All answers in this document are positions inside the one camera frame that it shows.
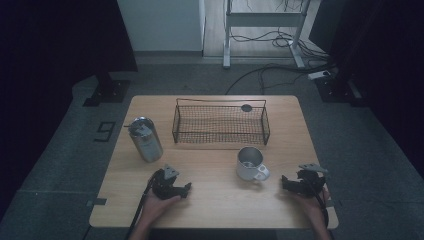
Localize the person's right hand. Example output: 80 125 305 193
292 185 332 222

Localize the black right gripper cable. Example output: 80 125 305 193
306 179 331 233

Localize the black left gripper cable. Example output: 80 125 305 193
124 170 159 240

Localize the white power strip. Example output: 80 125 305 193
307 69 333 81

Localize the person's left hand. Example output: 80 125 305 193
141 189 183 224

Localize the dark curtain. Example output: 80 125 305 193
0 0 139 218
308 0 424 179

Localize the white metal desk frame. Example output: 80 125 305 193
222 0 313 70

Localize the black stand base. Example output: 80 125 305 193
314 73 365 108
82 71 131 108

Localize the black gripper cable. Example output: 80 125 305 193
124 170 159 240
306 179 331 233

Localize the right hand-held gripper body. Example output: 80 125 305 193
293 162 329 198

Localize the tangle of black floor cables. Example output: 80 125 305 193
229 28 331 64

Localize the steel tumbler with lid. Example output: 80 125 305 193
123 116 164 164

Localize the long black floor cable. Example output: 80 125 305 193
224 62 336 96

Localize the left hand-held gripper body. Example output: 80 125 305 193
151 164 184 201

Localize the black wire mesh basket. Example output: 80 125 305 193
171 97 271 147

